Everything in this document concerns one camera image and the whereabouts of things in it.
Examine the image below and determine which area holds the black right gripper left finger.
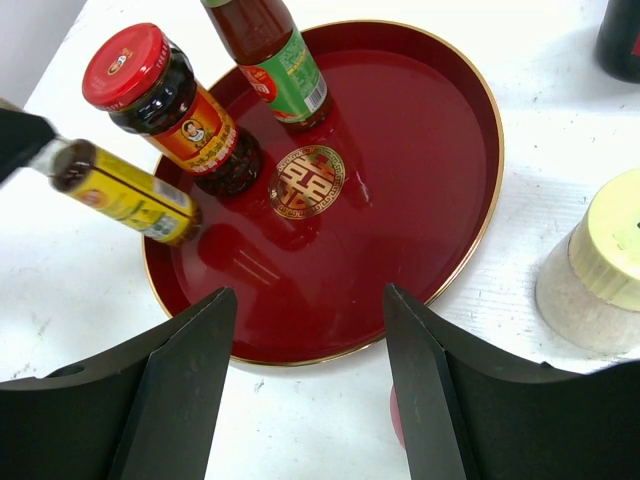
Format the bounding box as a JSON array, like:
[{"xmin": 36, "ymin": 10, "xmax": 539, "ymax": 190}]
[{"xmin": 1, "ymin": 288, "xmax": 237, "ymax": 479}]

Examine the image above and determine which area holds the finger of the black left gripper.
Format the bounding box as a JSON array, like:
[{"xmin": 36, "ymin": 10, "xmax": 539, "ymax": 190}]
[{"xmin": 1, "ymin": 99, "xmax": 57, "ymax": 183}]

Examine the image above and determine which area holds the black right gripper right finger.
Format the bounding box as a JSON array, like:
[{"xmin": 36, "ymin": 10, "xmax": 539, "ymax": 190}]
[{"xmin": 384, "ymin": 284, "xmax": 639, "ymax": 479}]

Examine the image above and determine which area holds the small yellow label bottle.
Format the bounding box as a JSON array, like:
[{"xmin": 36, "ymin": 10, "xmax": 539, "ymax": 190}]
[{"xmin": 29, "ymin": 140, "xmax": 202, "ymax": 246}]

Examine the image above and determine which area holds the pink lid seasoning jar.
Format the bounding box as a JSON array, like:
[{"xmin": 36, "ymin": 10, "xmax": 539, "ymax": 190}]
[{"xmin": 390, "ymin": 387, "xmax": 405, "ymax": 447}]

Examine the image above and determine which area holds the red lid chili sauce jar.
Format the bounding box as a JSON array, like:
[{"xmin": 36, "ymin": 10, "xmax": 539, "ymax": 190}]
[{"xmin": 82, "ymin": 23, "xmax": 263, "ymax": 197}]

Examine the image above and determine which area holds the green label sauce bottle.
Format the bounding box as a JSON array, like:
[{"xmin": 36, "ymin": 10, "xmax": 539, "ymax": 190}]
[{"xmin": 203, "ymin": 0, "xmax": 332, "ymax": 132}]

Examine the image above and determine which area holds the tall dark soy sauce bottle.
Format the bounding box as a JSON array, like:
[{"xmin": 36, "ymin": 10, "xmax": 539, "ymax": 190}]
[{"xmin": 596, "ymin": 0, "xmax": 639, "ymax": 84}]

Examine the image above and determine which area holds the yellow lid seasoning jar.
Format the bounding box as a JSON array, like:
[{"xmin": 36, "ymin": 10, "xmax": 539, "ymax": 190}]
[{"xmin": 535, "ymin": 169, "xmax": 639, "ymax": 354}]

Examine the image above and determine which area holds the round red lacquer tray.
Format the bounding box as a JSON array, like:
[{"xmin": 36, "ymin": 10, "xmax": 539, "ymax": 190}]
[{"xmin": 143, "ymin": 20, "xmax": 504, "ymax": 367}]

